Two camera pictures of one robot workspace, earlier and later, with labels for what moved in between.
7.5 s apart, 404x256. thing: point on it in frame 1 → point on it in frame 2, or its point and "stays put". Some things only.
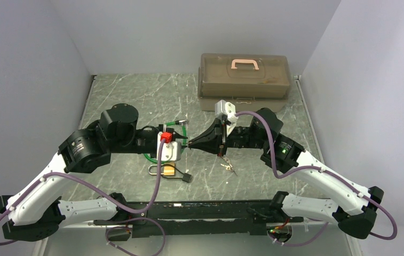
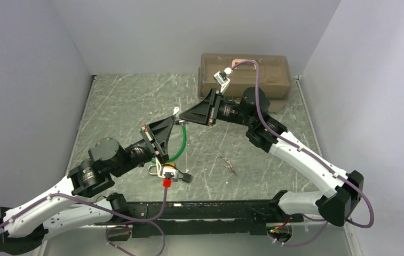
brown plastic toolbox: [250, 81] stays put
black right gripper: [213, 139] → [206, 111]
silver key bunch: [229, 167] stays put
